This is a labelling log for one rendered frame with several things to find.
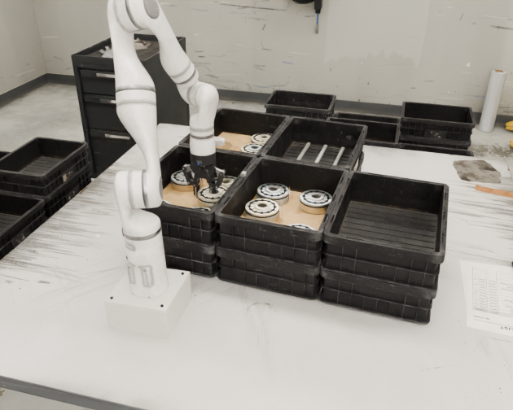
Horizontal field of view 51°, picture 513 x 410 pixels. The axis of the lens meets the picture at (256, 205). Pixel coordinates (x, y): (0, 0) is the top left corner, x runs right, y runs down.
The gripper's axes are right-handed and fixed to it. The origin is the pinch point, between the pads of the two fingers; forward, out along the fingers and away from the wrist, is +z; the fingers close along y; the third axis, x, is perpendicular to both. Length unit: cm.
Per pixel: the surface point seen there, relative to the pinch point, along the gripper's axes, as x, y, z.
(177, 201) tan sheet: 0.1, -9.4, 4.6
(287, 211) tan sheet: 5.4, 25.0, 4.7
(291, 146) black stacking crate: 54, 13, 4
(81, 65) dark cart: 122, -126, 1
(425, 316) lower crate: -19, 69, 15
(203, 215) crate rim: -19.6, 8.0, -4.3
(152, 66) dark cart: 133, -87, 1
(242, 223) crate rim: -19.7, 19.2, -4.0
